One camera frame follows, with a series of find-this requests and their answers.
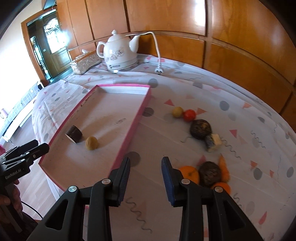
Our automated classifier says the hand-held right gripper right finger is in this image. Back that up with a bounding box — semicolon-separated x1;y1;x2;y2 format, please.
161;156;264;241

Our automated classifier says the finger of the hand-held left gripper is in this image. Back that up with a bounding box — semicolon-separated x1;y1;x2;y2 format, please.
22;143;50;161
3;139;39;158

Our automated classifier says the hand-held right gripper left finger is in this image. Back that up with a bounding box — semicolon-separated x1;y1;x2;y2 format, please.
26;156;131;241

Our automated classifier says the orange tangerine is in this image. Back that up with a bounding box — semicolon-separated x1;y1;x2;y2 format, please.
179;165;200;185
211;182;232;195

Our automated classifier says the dark brown cut eggplant piece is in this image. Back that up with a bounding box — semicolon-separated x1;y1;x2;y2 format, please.
65;125;83;143

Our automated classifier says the tan walnut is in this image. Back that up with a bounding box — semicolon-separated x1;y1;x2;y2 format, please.
85;136;99;151

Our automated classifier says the pink shallow box tray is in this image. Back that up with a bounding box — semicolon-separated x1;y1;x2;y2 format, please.
38;85;152;193

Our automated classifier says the person's left hand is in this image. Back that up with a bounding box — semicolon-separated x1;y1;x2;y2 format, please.
0;181;23;217

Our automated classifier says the white tiled ledge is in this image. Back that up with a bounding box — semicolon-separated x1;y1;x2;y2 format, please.
0;81;44;142

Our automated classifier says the dark round mangosteen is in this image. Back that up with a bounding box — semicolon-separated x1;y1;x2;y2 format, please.
198;161;222;188
190;119;213;140

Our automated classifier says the orange carrot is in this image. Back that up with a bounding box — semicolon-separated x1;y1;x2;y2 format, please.
218;155;231;182

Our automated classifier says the red tomato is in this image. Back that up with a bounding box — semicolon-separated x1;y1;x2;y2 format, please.
183;109;197;122

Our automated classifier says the small yellow round fruit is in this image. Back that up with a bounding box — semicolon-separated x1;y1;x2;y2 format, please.
172;106;184;118

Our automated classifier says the white patterned tablecloth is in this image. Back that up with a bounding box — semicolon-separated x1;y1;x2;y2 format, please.
31;54;296;241

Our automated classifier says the woven tissue box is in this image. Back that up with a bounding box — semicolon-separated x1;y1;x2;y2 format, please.
70;49;102;75

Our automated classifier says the wooden glass door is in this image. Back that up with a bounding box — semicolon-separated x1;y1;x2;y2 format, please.
21;9;73;81

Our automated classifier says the white ceramic electric kettle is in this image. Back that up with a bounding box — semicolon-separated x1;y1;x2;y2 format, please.
96;30;140;74

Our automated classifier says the wooden panel wardrobe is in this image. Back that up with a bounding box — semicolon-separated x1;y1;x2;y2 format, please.
55;0;296;124

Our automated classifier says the black thin cable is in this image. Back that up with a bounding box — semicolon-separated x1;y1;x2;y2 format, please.
21;201;45;220

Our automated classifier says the white kettle power cord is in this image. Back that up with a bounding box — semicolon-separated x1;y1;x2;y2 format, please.
125;32;165;76

